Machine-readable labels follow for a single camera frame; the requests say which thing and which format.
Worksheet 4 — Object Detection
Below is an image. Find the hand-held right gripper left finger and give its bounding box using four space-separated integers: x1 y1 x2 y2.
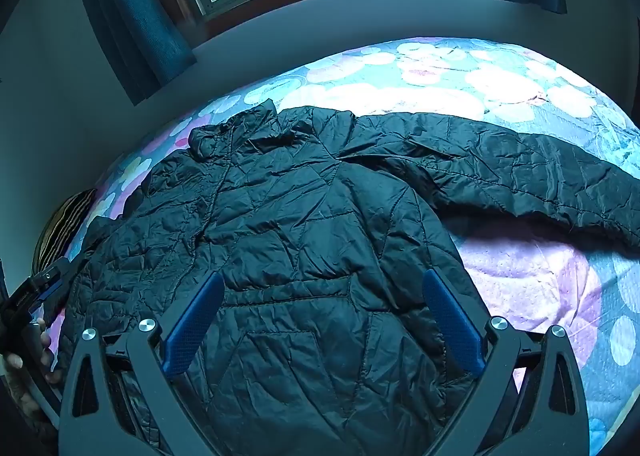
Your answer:
59 270 226 456

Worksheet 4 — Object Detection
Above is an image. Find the black puffer jacket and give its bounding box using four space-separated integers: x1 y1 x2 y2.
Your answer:
50 98 640 456

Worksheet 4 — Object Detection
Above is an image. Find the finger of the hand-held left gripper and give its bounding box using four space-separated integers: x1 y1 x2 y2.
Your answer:
27 256 87 309

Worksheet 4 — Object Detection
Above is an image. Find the striped cushion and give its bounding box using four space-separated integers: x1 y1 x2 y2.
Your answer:
31 188 99 278

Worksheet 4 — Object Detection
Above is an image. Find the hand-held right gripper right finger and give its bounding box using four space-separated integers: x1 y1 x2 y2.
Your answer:
422 267 591 456

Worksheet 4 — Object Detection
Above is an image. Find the person's left hand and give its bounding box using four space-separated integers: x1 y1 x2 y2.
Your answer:
4 317 64 386

